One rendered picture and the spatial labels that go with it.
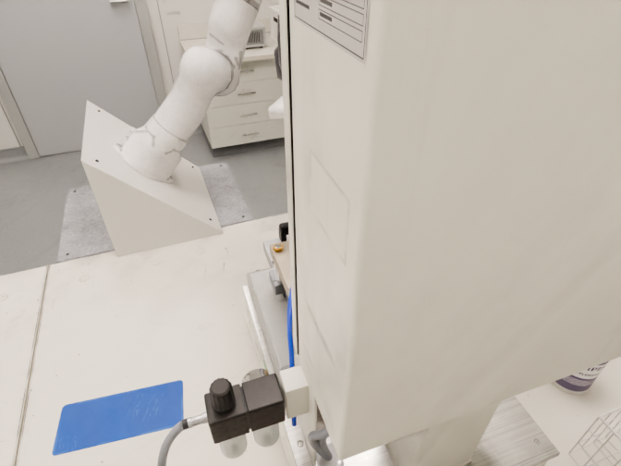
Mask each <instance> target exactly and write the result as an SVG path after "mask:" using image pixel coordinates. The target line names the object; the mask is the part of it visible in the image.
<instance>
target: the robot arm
mask: <svg viewBox="0 0 621 466"><path fill-rule="evenodd" d="M261 3H262V0H215V1H214V3H213V8H212V11H211V14H210V16H209V19H208V34H207V42H206V46H195V47H191V48H190V49H189V50H188V51H187V52H186V53H184V54H183V56H182V59H181V62H180V64H179V65H180V70H179V72H178V74H177V78H176V80H175V83H174V85H173V87H172V90H171V92H170V93H169V94H168V95H167V97H166V98H165V100H164V102H163V103H162V104H161V106H160V107H159V109H158V110H157V112H156V113H155V114H153V115H152V117H151V118H150V119H149V121H148V122H147V123H146V124H145V125H144V126H142V127H140V128H138V129H135V128H132V129H131V130H130V131H129V132H128V133H129V134H130V135H127V136H125V137H124V138H123V139H122V140H120V141H119V142H118V143H116V144H115V145H114V146H113V148H114V149H115V150H116V151H117V152H118V153H119V154H120V155H121V156H122V158H123V159H124V160H125V161H126V162H127V163H128V164H129V165H130V166H131V167H132V168H134V169H135V170H136V171H138V172H139V173H141V174H142V175H144V176H145V177H147V178H149V179H153V180H157V181H161V182H169V183H172V182H173V181H174V180H173V178H172V173H173V172H174V170H175V169H176V167H177V165H178V164H179V162H180V161H181V159H182V158H181V151H182V150H183V149H184V148H185V146H186V145H187V144H188V142H189V138H190V137H191V135H192V134H193V133H194V131H195V130H196V129H197V127H198V126H199V125H200V123H201V122H202V121H203V119H204V116H205V114H206V112H207V110H208V107H209V105H210V103H211V101H212V99H213V98H214V96H226V95H228V94H229V93H231V92H234V91H235V90H236V88H237V86H238V84H239V73H240V70H241V67H242V62H243V58H244V54H245V50H246V45H247V42H248V39H249V37H250V32H251V30H252V27H253V24H254V21H255V19H256V17H257V14H258V12H259V9H260V6H261ZM277 44H278V45H277V47H276V48H275V49H274V60H275V66H276V73H277V78H279V79H280V80H282V62H281V41H280V19H279V15H278V23H277ZM268 110H269V118H270V119H278V118H284V105H283V91H282V96H281V97H280V98H279V99H278V100H277V101H275V102H274V103H273V104H272V105H271V106H270V107H269V109H268Z"/></svg>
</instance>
